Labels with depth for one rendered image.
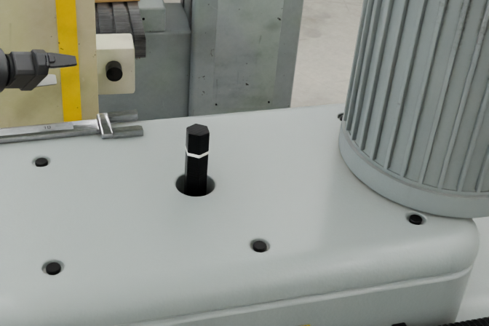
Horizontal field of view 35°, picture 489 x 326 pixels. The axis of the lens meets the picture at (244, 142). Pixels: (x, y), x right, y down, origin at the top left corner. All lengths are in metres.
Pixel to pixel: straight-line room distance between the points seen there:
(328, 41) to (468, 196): 4.57
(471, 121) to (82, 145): 0.36
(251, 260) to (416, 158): 0.17
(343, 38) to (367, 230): 4.67
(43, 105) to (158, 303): 2.08
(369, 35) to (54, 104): 2.06
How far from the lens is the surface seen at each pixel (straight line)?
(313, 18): 5.56
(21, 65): 1.58
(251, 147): 0.77
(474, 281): 0.87
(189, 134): 0.68
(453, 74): 0.65
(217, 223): 0.68
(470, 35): 0.64
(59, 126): 0.79
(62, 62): 1.60
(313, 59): 5.01
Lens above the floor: 2.33
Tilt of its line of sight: 34 degrees down
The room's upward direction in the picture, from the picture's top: 5 degrees clockwise
